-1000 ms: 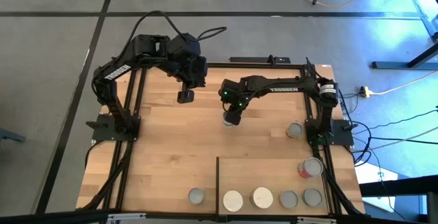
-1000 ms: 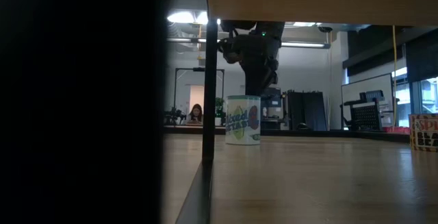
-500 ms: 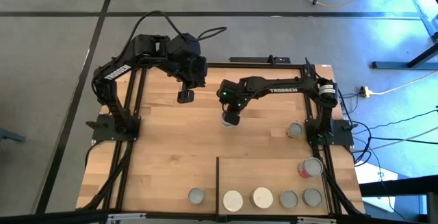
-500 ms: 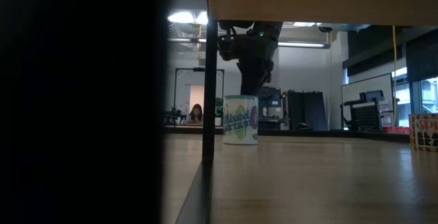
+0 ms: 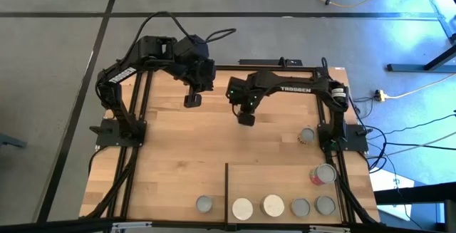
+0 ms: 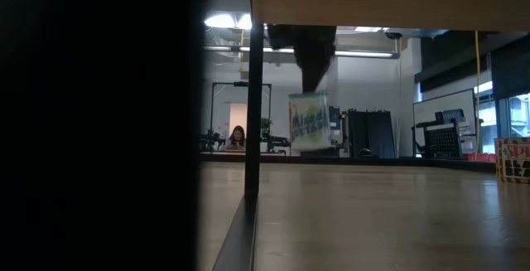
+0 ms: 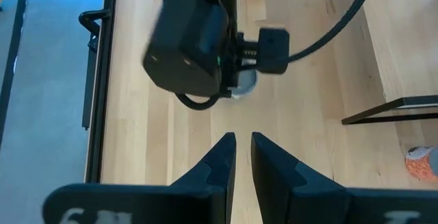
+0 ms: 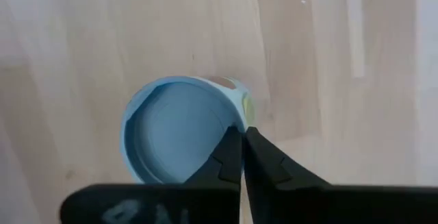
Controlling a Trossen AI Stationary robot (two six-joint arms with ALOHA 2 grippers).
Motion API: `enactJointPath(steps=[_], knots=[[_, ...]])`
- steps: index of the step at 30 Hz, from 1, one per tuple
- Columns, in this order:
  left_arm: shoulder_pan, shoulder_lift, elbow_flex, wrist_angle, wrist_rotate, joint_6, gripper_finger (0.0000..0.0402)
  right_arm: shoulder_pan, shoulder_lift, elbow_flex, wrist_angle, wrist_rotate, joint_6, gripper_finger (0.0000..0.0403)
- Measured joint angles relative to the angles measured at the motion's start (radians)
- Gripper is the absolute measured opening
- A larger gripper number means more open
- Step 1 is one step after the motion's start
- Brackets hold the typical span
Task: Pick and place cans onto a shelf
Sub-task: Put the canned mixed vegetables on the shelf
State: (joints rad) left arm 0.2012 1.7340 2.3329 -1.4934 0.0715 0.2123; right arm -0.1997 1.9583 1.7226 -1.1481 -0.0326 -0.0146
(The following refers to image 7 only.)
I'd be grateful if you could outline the black frame clamp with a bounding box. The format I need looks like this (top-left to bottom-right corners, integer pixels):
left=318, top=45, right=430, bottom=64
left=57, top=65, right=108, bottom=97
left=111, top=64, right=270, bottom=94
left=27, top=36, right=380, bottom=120
left=77, top=8, right=111, bottom=52

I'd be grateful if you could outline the black aluminium table frame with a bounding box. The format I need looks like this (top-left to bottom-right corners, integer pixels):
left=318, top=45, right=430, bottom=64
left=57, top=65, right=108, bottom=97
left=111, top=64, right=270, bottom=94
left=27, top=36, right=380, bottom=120
left=83, top=0, right=119, bottom=184

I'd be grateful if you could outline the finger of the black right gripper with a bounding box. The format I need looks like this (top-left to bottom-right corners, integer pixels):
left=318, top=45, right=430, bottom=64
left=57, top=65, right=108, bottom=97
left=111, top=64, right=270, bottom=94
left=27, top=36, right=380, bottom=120
left=257, top=27, right=291, bottom=75

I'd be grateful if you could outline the orange patterned label can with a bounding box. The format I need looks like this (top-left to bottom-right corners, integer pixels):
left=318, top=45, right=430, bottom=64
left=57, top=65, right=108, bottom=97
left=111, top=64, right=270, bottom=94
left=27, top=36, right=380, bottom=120
left=404, top=145, right=438, bottom=184

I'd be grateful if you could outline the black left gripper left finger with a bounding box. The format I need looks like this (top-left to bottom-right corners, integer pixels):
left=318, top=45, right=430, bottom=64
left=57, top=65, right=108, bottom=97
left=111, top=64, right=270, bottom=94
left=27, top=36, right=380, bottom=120
left=42, top=132, right=237, bottom=224

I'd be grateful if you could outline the wooden shelf board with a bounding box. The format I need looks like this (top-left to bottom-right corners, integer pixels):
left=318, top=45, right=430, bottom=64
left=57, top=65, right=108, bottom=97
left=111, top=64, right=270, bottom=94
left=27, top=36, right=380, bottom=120
left=355, top=0, right=438, bottom=103

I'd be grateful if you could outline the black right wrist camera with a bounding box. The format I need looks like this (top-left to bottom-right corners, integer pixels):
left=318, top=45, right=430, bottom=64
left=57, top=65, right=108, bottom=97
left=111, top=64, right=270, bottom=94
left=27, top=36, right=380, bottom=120
left=142, top=0, right=229, bottom=97

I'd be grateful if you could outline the black right camera cable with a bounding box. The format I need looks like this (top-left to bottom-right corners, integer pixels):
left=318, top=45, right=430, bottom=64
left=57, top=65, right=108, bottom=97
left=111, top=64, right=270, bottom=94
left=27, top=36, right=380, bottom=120
left=176, top=0, right=377, bottom=111

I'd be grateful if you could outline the white and teal labelled can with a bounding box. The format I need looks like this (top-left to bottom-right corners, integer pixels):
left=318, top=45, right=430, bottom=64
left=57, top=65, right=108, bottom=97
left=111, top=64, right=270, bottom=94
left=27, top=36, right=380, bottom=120
left=229, top=69, right=258, bottom=100

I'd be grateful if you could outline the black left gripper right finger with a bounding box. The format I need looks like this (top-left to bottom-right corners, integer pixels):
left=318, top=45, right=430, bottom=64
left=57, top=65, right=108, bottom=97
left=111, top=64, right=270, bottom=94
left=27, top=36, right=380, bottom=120
left=251, top=132, right=438, bottom=224

